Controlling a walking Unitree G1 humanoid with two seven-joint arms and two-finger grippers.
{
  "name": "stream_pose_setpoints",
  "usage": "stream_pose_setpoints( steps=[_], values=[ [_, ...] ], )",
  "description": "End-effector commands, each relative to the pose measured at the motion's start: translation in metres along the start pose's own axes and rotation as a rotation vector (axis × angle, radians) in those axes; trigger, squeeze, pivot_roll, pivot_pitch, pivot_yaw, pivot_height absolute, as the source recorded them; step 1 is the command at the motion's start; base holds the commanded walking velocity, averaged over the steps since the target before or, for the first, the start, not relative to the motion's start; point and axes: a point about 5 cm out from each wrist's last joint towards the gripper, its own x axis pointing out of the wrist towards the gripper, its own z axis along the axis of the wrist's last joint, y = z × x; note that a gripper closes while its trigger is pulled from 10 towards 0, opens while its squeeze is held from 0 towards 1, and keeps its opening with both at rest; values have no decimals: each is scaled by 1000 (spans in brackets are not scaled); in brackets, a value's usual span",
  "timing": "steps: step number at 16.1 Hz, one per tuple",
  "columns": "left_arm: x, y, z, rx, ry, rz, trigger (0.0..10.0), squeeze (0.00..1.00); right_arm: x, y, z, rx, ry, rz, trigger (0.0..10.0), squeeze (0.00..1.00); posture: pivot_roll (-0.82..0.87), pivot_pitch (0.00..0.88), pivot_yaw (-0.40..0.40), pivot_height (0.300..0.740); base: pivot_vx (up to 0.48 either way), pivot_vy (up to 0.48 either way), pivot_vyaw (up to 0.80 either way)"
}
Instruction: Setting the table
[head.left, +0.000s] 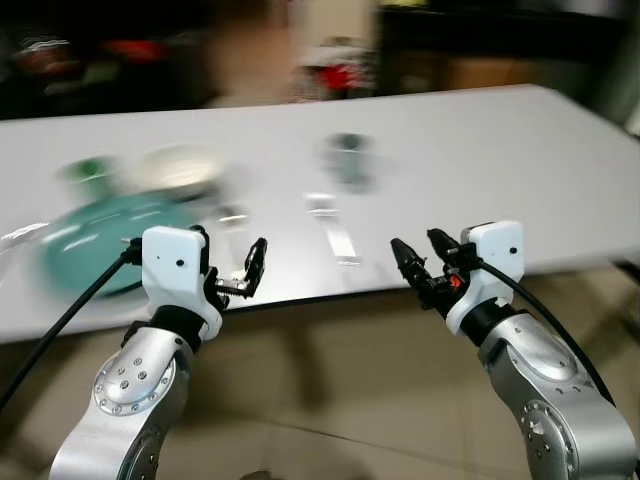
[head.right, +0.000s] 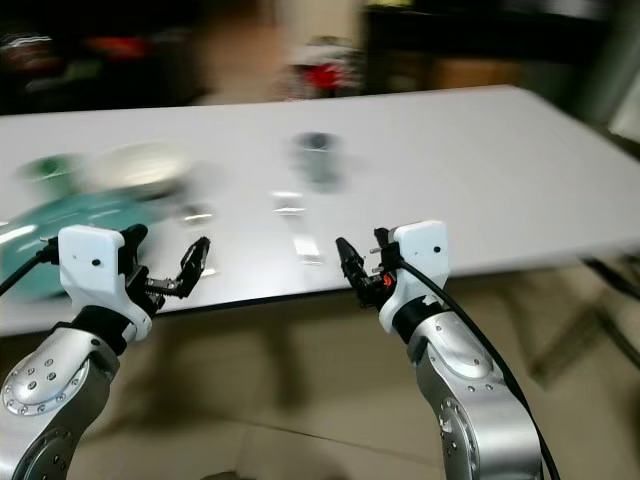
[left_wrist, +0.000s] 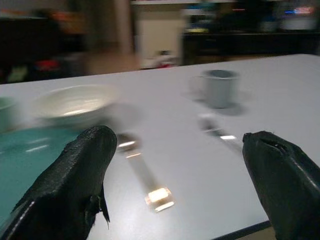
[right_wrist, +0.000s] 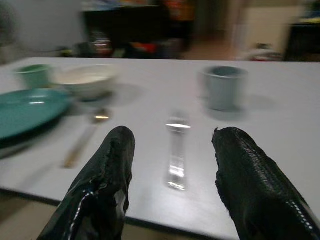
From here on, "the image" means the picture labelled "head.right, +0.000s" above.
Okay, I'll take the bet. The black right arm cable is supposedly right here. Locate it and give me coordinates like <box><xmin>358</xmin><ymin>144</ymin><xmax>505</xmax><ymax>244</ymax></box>
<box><xmin>395</xmin><ymin>258</ymin><xmax>561</xmax><ymax>480</ymax></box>

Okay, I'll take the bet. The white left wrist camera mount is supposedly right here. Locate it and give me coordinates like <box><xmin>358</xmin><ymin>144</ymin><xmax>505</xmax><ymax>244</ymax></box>
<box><xmin>58</xmin><ymin>225</ymin><xmax>156</xmax><ymax>343</ymax></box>

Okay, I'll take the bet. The long silver cutlery piece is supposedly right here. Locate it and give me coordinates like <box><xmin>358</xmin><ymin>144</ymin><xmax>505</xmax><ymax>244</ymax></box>
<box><xmin>270</xmin><ymin>190</ymin><xmax>323</xmax><ymax>265</ymax></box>

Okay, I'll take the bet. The teal plate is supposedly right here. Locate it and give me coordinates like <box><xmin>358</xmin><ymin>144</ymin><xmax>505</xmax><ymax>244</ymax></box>
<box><xmin>0</xmin><ymin>190</ymin><xmax>161</xmax><ymax>301</ymax></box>

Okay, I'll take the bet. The dark cabinet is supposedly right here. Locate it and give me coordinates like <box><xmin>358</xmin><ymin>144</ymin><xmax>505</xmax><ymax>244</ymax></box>
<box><xmin>363</xmin><ymin>0</ymin><xmax>616</xmax><ymax>96</ymax></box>

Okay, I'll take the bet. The green cup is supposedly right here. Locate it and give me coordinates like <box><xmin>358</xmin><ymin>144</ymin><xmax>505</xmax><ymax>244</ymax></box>
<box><xmin>18</xmin><ymin>153</ymin><xmax>83</xmax><ymax>199</ymax></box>

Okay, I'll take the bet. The grey cup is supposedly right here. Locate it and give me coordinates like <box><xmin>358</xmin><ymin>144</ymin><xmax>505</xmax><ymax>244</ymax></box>
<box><xmin>292</xmin><ymin>130</ymin><xmax>346</xmax><ymax>191</ymax></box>

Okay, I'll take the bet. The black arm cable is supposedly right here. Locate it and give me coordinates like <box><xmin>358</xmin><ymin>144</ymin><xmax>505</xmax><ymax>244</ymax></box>
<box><xmin>0</xmin><ymin>238</ymin><xmax>61</xmax><ymax>296</ymax></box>
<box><xmin>395</xmin><ymin>258</ymin><xmax>561</xmax><ymax>480</ymax></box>

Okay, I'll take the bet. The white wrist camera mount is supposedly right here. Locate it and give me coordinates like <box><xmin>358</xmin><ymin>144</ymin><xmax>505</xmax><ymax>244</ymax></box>
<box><xmin>378</xmin><ymin>220</ymin><xmax>449</xmax><ymax>326</ymax></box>
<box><xmin>58</xmin><ymin>225</ymin><xmax>156</xmax><ymax>343</ymax></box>

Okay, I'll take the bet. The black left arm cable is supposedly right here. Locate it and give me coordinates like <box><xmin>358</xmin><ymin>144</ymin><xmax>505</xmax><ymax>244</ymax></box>
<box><xmin>0</xmin><ymin>238</ymin><xmax>61</xmax><ymax>296</ymax></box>

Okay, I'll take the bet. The white bowl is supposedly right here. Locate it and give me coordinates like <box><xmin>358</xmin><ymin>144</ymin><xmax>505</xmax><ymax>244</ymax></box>
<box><xmin>85</xmin><ymin>140</ymin><xmax>191</xmax><ymax>198</ymax></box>

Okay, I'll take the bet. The short silver cutlery piece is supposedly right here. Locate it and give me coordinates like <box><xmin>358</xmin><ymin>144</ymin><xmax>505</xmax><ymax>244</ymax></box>
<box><xmin>178</xmin><ymin>203</ymin><xmax>216</xmax><ymax>226</ymax></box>

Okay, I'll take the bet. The red and white object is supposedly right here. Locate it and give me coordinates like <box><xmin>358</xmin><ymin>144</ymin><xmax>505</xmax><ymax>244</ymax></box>
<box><xmin>285</xmin><ymin>38</ymin><xmax>363</xmax><ymax>101</ymax></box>

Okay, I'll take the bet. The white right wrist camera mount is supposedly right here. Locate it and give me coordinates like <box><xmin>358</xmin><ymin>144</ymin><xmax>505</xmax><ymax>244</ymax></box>
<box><xmin>378</xmin><ymin>220</ymin><xmax>449</xmax><ymax>326</ymax></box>

